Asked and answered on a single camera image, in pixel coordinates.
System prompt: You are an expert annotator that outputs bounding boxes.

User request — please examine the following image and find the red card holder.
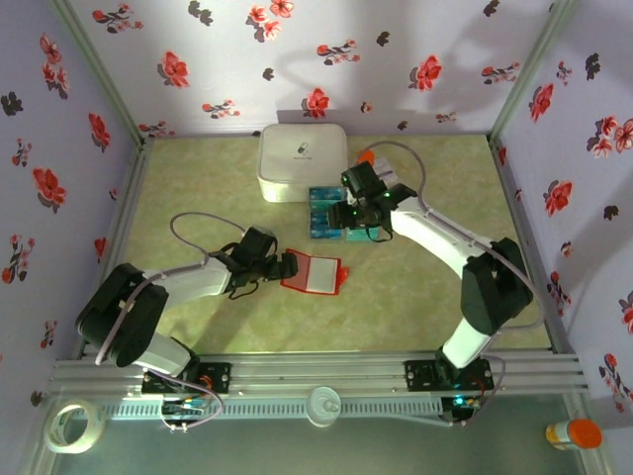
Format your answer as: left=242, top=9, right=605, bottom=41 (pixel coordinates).
left=279, top=248, right=351, bottom=297

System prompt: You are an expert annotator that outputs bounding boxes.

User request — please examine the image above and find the small white medicine box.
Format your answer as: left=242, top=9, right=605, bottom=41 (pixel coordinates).
left=373, top=156, right=397, bottom=185

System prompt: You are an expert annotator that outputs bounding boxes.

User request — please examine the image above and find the white pill storage case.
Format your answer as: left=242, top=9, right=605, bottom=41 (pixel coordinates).
left=255, top=123, right=349, bottom=204

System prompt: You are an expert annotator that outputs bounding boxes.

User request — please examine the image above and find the white round knob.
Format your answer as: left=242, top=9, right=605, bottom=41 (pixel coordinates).
left=305, top=386, right=342, bottom=428

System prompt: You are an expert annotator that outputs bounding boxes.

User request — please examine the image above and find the circuit board with green light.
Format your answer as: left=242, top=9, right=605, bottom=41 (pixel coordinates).
left=442, top=394, right=484, bottom=426

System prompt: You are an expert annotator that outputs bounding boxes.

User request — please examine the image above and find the clear tape roll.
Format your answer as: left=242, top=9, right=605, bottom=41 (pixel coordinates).
left=43, top=401, right=106, bottom=455

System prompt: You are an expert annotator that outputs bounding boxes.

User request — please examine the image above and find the orange capped yellow bottle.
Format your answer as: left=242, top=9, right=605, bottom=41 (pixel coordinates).
left=545, top=419, right=603, bottom=451

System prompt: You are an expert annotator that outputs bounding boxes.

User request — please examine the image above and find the grey right arm cable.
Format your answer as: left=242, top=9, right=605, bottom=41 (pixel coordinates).
left=355, top=141, right=545, bottom=427

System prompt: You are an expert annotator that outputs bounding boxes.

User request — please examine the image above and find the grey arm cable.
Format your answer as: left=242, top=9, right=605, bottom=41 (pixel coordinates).
left=93, top=212, right=248, bottom=367
left=355, top=141, right=545, bottom=427

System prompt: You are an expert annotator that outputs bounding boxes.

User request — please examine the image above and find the grey left arm cable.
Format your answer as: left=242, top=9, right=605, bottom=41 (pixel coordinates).
left=93, top=212, right=248, bottom=367

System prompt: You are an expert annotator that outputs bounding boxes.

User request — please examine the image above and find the aluminium front frame rail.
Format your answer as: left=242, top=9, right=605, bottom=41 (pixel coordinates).
left=47, top=348, right=590, bottom=397

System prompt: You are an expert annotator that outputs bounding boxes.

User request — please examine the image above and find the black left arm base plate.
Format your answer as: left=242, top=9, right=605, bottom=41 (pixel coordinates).
left=141, top=362, right=232, bottom=396

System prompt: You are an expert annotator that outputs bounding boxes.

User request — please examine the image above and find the grey slotted cable duct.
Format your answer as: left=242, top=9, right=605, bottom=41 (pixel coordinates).
left=101, top=397, right=445, bottom=422

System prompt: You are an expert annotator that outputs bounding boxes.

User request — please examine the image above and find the aluminium side rail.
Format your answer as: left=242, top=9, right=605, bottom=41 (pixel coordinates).
left=73, top=138, right=155, bottom=360
left=487, top=136, right=575, bottom=355

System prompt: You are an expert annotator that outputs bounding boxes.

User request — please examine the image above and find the grey base cable loop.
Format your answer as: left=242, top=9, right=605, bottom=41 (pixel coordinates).
left=142, top=368, right=225, bottom=432

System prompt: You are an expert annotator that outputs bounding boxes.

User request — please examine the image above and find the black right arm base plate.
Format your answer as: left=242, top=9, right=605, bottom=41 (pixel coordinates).
left=404, top=358, right=496, bottom=395

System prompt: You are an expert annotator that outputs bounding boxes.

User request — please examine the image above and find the aluminium frame post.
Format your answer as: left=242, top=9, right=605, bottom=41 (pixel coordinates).
left=47, top=0, right=155, bottom=149
left=488, top=0, right=578, bottom=144

